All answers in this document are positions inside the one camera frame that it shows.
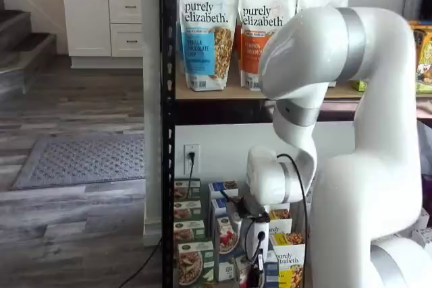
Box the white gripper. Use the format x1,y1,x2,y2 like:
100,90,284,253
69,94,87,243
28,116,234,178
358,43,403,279
242,217,271,272

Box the blue white flax plus box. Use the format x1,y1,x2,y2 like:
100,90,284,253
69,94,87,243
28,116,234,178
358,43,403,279
215,214,244,283
209,198,239,221
235,252,281,288
207,179,240,201

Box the yellow purely elizabeth box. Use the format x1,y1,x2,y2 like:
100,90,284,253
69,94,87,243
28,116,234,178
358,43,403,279
271,233,307,288
268,208,291,221
268,217,294,237

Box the green apple cinnamon oatmeal box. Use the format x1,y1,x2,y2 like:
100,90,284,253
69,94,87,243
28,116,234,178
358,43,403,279
173,219,207,244
176,240,216,286
173,177,202,202
173,199,203,223

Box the white organic pantry box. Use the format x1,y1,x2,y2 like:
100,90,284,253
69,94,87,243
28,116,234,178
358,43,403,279
410,229,432,250
419,209,432,231

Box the black metal shelf rack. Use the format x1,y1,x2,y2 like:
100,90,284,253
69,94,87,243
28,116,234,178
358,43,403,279
161,0,432,288

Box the yellow Bobo's box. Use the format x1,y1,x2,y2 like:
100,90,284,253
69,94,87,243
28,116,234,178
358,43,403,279
408,20,432,95

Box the grey floor mat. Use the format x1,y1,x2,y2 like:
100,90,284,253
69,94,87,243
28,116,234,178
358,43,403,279
9,134,146,191

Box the orange label granola bag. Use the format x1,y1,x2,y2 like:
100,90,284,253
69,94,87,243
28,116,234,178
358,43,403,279
238,0,300,92

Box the blue label granola bag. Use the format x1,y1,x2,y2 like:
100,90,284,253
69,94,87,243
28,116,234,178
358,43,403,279
180,0,241,92

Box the white drawer cabinet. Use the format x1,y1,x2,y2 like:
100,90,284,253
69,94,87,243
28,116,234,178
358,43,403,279
61,0,144,69

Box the grey stairs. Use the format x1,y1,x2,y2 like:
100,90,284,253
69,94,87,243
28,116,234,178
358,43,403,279
0,0,57,76

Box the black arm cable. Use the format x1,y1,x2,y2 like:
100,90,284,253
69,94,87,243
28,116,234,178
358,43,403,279
276,153,310,288

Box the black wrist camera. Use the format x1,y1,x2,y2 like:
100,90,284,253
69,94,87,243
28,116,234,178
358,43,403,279
221,189,253,221

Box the white wall outlet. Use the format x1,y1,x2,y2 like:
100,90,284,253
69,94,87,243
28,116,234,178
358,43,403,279
184,144,200,175

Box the black floor cable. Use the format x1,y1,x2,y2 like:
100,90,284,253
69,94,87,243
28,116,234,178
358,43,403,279
126,235,163,281

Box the black power plug cord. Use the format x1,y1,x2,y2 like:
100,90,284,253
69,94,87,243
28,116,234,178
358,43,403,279
187,151,196,201

